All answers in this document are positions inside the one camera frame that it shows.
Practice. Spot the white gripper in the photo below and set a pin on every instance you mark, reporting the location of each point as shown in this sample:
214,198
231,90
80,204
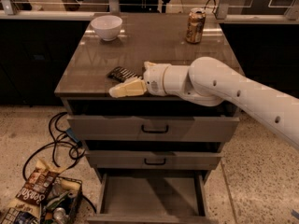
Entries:
153,78

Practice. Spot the dark rxbar chocolate wrapper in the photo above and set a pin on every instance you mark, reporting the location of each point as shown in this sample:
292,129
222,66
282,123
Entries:
121,74

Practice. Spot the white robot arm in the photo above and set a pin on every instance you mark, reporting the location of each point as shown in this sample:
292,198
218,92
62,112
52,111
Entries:
208,81

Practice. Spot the white ceramic bowl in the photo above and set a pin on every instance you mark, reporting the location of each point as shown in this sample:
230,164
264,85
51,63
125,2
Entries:
107,27

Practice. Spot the top grey drawer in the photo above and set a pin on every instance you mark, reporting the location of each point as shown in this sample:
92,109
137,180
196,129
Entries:
181,129

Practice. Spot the gold soda can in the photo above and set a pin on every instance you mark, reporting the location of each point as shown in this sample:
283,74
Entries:
195,25

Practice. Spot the grey drawer cabinet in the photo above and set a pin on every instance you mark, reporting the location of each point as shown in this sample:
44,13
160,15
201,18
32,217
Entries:
159,38

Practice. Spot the middle grey drawer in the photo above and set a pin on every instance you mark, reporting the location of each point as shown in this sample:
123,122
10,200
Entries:
135,160

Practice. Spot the bottom open grey drawer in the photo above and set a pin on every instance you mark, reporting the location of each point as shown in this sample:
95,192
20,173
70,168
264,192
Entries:
152,197

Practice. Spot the silver can in basket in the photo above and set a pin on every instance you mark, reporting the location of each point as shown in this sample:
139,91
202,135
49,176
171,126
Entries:
60,216

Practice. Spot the brown snack chip bag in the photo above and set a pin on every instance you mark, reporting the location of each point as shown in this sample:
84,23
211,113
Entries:
36,188

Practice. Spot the black top drawer handle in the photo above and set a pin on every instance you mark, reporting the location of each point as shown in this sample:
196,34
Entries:
144,129

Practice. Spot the black drawer handle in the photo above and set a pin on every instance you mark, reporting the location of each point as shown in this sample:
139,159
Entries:
155,163
144,129

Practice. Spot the black middle drawer handle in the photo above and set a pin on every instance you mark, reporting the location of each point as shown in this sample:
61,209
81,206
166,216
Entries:
155,163

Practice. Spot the metal railing frame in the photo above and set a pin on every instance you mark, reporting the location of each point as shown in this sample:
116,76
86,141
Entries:
224,10

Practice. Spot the black wire basket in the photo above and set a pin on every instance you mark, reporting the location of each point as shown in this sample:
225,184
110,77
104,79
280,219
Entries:
65,193

